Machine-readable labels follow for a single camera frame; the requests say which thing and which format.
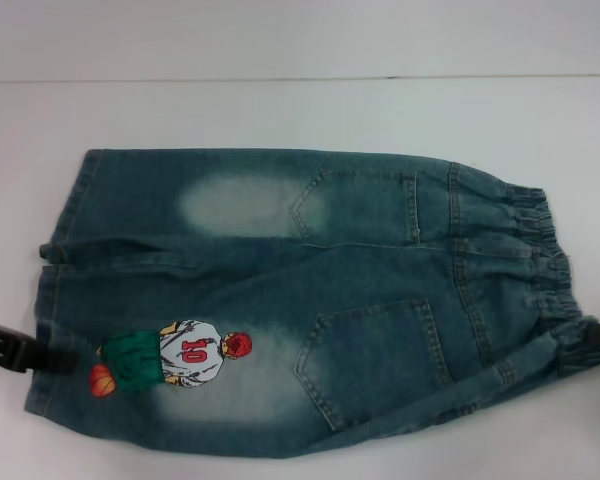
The blue denim shorts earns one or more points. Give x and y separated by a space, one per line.
380 225

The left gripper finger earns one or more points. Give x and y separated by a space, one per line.
35 352

